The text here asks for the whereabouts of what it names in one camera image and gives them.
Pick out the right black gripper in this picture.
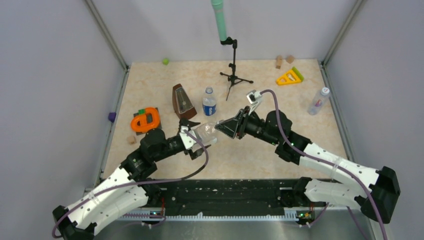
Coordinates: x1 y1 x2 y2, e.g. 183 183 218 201
216 105 280 146

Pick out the clear bottle white cap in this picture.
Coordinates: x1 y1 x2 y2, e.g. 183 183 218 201
194 121 218 146

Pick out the clear Pepsi plastic bottle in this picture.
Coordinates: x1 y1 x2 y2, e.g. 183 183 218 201
202 86 217 117

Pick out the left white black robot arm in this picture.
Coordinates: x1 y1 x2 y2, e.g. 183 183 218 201
51 119 208 240

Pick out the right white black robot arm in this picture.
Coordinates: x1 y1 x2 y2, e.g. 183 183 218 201
215 106 401 224

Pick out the clear bottle red label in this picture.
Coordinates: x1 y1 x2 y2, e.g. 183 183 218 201
307 87 331 116

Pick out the brown wooden metronome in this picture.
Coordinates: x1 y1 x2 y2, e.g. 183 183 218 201
172 83 197 120

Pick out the black tripod stand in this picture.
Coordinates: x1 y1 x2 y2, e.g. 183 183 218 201
219 36 254 101

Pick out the small wooden cube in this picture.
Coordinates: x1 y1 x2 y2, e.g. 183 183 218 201
126 135 137 145

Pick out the yellow plastic toy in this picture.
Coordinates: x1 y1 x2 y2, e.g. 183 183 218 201
275 69 303 86

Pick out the tall wooden block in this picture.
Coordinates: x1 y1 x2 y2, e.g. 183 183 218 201
275 55 283 69

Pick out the green cylinder stick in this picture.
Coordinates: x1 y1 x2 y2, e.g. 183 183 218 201
292 66 305 82

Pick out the green ball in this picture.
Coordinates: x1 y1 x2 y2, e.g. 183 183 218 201
162 58 170 66

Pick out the purple block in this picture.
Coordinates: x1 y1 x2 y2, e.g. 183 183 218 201
107 112 117 123

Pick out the mint green microphone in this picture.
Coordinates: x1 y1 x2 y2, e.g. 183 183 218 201
210 0 228 42

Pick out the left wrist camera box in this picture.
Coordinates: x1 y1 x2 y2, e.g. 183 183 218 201
179 130 197 150

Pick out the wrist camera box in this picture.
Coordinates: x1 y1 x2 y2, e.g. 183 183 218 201
179 130 197 150
246 90 263 106

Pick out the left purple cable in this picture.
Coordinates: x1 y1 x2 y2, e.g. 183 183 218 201
51 130 210 239

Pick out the purple cable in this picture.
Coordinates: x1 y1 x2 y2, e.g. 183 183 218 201
259 89 389 240
51 130 210 239

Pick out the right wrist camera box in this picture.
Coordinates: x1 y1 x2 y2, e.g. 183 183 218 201
246 90 263 106

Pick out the orange plastic ring toy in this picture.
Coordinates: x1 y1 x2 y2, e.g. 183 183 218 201
130 106 161 133

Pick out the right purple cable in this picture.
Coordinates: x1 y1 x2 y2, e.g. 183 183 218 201
259 89 389 240

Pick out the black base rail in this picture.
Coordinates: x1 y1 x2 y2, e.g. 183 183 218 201
99 177 335 218

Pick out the white slotted cable duct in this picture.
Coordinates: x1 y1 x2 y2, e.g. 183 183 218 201
118 209 299 222

